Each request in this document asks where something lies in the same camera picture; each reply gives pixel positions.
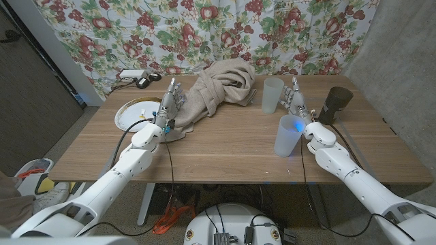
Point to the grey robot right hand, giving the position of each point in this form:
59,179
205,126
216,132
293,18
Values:
297,102

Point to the white power adapter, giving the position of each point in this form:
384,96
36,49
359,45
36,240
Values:
133,73

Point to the black charger block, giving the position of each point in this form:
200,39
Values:
142,83

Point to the floral fruit print backdrop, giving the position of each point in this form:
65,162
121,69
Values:
211,34

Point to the white sneaker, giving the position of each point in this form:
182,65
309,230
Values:
51,199

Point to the yellow and black pad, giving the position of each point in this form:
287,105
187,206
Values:
46,185

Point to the white bin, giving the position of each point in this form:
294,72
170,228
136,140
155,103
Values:
32,170

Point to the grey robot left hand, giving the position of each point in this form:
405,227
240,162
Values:
167,107

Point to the small black puck device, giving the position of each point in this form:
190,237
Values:
155,77

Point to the white metal table leg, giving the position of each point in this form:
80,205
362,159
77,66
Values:
145,204

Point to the black adapter box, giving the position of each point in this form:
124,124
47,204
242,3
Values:
249,235

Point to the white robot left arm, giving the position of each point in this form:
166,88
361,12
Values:
112,180

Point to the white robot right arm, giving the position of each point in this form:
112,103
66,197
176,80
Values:
361,183

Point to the grey metal table leg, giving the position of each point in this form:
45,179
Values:
318,204

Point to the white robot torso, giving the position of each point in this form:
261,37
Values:
231,217

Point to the frosted plastic cup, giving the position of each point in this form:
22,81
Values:
272,97
286,139

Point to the dark brown mug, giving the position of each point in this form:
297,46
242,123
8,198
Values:
335,102

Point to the grey connector box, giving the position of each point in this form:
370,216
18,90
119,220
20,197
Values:
221,239

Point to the white paper plate gold rim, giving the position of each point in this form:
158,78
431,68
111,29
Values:
131,114

